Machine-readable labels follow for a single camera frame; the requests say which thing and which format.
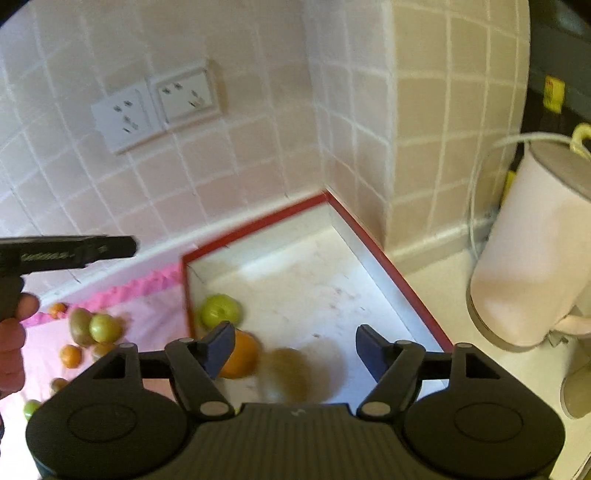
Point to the white wall socket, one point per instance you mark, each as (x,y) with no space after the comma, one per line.
(127,117)
(187,92)

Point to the white electric kettle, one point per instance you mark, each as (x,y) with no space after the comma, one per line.
(531,258)

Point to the large orange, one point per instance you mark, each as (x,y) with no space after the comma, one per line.
(244,357)

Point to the yellow plastic object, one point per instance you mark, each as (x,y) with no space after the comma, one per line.
(509,187)

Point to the white tray with red rim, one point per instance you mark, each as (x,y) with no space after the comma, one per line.
(304,281)

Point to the beige round container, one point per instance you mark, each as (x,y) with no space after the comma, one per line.
(578,392)

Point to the dark kitchen appliance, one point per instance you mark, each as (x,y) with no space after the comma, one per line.
(563,50)

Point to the yellow hook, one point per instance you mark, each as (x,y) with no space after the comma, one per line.
(581,136)

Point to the pink frilled cloth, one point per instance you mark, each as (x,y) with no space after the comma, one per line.
(147,314)

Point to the yellow label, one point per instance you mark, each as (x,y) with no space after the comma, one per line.
(553,93)

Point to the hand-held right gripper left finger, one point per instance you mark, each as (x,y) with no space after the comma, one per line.
(220,350)

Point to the green apple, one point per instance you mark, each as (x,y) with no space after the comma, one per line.
(31,409)
(220,310)
(106,327)

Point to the person's left hand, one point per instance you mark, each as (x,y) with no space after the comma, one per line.
(11,350)

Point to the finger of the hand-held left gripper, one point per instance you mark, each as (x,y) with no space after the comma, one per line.
(113,248)

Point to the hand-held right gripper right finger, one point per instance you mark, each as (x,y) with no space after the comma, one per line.
(369,353)

